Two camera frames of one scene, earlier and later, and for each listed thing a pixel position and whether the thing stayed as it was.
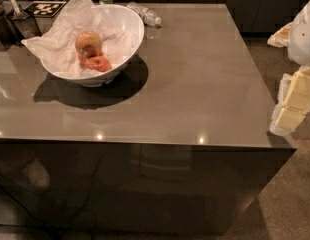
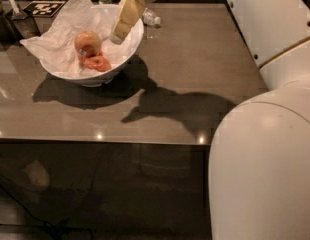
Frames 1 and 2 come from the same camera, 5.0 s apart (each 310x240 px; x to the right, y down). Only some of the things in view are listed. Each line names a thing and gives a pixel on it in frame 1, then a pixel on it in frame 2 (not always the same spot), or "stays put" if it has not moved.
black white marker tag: (45, 9) stays put
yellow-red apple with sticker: (88, 44) stays put
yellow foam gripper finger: (296, 98) → (131, 10)
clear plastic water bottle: (148, 15) stays put
